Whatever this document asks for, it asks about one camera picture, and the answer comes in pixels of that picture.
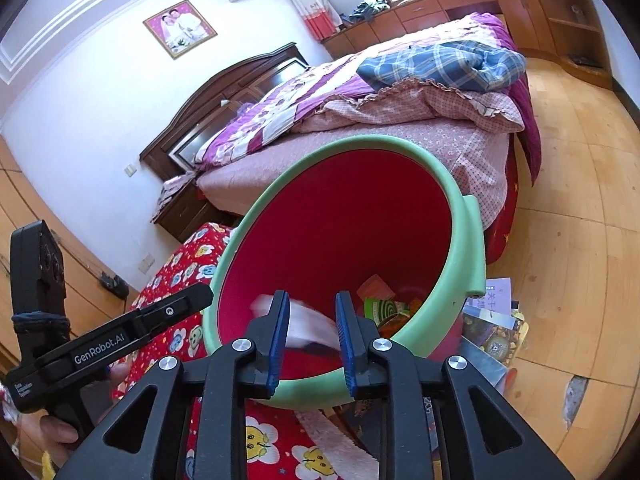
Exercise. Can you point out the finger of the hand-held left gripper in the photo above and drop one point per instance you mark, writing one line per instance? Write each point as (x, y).
(175, 305)

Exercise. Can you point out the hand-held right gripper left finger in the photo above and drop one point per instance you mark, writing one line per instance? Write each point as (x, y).
(277, 340)

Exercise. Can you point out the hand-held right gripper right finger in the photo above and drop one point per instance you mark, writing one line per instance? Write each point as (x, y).
(347, 345)

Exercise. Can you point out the white tissue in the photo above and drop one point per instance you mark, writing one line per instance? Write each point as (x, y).
(310, 325)

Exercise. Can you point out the white green carton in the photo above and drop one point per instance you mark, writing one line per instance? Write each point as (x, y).
(382, 309)

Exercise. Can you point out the orange packet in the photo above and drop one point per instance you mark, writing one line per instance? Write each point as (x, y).
(375, 290)

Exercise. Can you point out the red bucket with green rim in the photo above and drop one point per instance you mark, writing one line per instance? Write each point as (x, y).
(350, 200)

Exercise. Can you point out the person's left hand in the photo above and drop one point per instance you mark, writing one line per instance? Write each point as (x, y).
(60, 430)

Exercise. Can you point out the small black bag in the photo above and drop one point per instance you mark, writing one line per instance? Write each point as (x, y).
(114, 285)

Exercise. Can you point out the dark wooden nightstand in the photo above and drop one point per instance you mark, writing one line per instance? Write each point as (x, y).
(185, 215)

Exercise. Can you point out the pink fuzzy towel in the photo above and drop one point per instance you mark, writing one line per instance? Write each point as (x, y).
(330, 440)

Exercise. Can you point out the patterned cloth on nightstand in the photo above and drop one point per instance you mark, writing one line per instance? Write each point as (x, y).
(172, 187)

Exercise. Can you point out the grey blue book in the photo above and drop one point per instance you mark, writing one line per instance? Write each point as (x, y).
(480, 365)

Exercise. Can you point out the wooden wardrobe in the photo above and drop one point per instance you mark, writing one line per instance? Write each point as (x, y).
(30, 200)

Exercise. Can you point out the white purple booklet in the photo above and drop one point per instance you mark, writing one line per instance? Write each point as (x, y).
(500, 292)

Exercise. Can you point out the dark wooden headboard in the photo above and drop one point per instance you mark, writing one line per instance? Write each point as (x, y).
(200, 110)

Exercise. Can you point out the purple patterned quilt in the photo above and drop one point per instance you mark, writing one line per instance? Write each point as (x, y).
(260, 115)

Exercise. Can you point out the bed with pink sheet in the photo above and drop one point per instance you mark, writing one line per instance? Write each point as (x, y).
(450, 145)

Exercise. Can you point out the pink frilled blanket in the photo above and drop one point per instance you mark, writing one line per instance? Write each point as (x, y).
(400, 105)

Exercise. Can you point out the blue plaid cloth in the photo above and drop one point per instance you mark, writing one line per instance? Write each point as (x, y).
(450, 65)

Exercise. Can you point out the white and red curtain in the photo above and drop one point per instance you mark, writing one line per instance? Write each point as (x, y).
(312, 5)

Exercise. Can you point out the pile of dark clothes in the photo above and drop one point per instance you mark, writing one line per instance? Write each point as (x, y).
(370, 9)

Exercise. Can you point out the long wooden window cabinet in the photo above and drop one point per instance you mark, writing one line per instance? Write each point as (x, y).
(450, 2)

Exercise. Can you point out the white wall outlet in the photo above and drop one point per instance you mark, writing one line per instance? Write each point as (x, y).
(147, 264)

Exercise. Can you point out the white wall switch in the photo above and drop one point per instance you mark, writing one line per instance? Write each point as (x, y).
(130, 170)

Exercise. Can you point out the framed wall photo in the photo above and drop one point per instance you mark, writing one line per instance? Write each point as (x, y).
(180, 30)

